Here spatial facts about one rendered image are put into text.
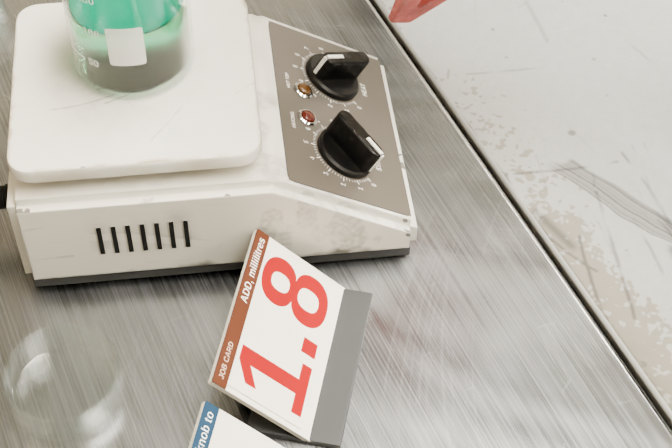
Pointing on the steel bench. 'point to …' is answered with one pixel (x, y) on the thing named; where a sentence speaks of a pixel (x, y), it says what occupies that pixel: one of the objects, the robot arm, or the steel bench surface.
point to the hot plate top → (232, 19)
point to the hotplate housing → (197, 211)
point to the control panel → (316, 102)
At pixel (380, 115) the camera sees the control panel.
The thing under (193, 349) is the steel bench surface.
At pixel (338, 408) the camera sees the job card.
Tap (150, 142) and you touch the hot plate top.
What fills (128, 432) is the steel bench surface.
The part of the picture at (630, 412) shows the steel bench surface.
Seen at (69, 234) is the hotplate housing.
